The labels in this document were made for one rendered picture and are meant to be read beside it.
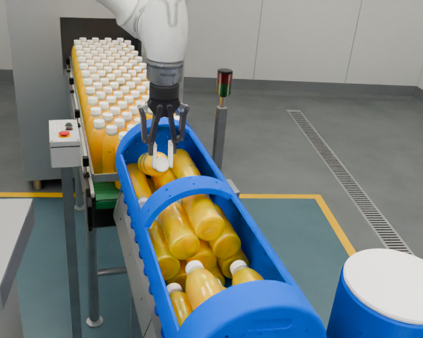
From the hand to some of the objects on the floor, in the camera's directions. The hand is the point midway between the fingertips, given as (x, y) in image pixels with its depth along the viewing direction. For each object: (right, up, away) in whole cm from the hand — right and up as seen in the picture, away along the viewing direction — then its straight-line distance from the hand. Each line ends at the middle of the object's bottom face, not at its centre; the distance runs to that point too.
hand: (162, 155), depth 131 cm
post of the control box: (-48, -88, +92) cm, 136 cm away
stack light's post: (+9, -75, +126) cm, 147 cm away
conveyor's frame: (-39, -56, +156) cm, 170 cm away
